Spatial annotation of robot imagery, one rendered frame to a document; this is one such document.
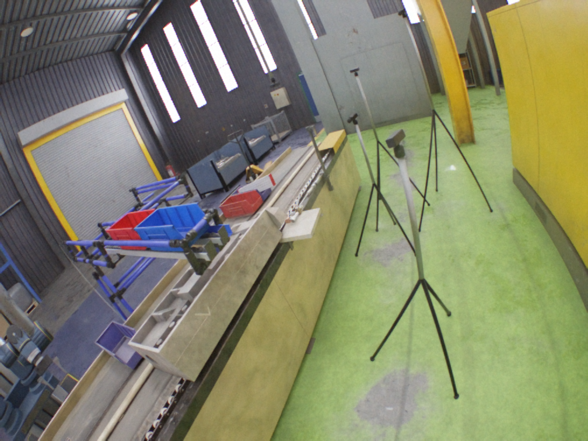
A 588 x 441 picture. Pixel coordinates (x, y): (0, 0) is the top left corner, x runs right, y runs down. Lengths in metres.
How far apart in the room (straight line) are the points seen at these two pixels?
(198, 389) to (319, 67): 6.61
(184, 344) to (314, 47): 6.64
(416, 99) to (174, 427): 6.81
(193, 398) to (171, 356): 0.20
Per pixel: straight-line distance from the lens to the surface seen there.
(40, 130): 11.83
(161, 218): 1.33
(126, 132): 13.66
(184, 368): 1.11
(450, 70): 4.49
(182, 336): 1.09
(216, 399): 1.26
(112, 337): 1.83
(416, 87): 6.79
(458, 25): 8.60
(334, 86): 6.90
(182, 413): 1.16
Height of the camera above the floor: 1.56
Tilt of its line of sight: 26 degrees down
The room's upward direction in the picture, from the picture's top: 24 degrees counter-clockwise
